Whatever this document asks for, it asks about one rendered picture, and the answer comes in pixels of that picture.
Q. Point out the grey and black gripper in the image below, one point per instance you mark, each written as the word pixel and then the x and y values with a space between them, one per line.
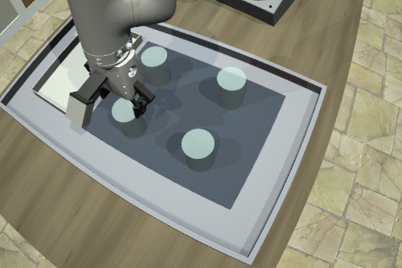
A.
pixel 125 77

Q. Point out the clear glass jar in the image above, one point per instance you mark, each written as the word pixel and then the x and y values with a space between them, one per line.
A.
pixel 198 146
pixel 156 65
pixel 123 113
pixel 231 88

